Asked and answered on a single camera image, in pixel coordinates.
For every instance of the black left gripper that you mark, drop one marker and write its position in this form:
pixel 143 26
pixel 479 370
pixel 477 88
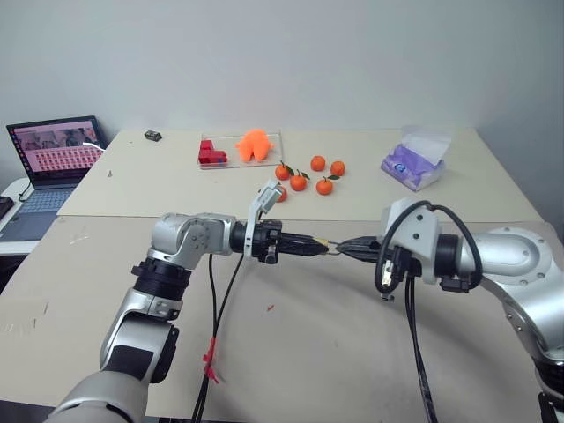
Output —
pixel 268 240

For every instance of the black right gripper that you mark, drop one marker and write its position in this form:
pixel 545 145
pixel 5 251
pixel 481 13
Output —
pixel 407 264

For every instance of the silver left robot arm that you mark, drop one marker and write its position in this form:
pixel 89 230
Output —
pixel 207 235

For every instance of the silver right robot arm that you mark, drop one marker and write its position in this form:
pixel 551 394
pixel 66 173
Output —
pixel 520 264

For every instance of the orange mandarin with leaf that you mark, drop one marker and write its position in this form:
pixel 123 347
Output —
pixel 282 172
pixel 299 182
pixel 324 187

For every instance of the purple tissue pack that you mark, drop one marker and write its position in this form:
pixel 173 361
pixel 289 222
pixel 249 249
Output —
pixel 414 165

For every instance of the clear plastic tray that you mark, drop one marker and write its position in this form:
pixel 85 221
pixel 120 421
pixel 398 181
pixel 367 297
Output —
pixel 238 164

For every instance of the orange plush toy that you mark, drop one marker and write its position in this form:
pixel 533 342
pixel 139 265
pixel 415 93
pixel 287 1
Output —
pixel 254 144

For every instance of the red building blocks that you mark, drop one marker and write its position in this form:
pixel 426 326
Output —
pixel 210 154

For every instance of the small black box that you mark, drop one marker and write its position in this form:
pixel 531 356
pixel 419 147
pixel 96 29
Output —
pixel 152 135

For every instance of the open laptop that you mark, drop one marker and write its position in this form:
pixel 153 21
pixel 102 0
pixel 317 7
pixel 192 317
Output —
pixel 53 152

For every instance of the black device on side table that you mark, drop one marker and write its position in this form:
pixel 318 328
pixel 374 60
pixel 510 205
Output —
pixel 4 208

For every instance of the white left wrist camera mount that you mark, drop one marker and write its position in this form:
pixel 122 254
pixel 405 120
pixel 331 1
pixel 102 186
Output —
pixel 254 220

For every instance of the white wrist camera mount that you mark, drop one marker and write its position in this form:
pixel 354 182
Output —
pixel 254 220
pixel 418 233

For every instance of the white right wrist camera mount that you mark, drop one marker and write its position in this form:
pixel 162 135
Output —
pixel 418 233

